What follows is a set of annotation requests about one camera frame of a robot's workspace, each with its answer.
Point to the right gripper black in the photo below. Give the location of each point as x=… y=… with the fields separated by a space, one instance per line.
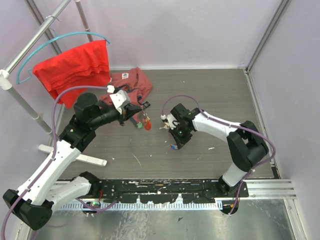
x=180 y=141

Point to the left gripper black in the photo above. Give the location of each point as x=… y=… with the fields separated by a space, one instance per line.
x=127 y=111

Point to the blue tag key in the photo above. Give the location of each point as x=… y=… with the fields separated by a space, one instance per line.
x=173 y=147

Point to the yellow tag key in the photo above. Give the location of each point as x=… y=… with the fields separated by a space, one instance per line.
x=165 y=126

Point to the green tag key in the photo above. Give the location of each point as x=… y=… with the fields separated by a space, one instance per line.
x=139 y=125

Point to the metal key organizer red handle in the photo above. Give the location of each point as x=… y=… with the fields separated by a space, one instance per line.
x=142 y=117

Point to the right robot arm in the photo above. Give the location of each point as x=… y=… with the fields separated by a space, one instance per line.
x=246 y=145

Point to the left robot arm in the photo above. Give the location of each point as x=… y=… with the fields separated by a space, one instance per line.
x=34 y=202

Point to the dusty red shirt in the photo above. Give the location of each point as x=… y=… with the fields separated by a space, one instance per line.
x=135 y=83

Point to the bright red cloth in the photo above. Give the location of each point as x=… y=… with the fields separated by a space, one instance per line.
x=84 y=65

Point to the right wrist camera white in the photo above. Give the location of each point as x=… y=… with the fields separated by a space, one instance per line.
x=170 y=119

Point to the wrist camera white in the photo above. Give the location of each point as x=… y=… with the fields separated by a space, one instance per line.
x=118 y=97
x=170 y=119

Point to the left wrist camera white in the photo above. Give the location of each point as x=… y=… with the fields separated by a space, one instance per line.
x=118 y=97

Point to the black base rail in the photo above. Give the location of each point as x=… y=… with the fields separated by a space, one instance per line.
x=160 y=191

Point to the grey slotted cable duct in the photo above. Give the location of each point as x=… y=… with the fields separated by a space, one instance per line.
x=178 y=205

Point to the aluminium frame post right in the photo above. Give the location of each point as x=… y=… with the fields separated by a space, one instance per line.
x=279 y=12

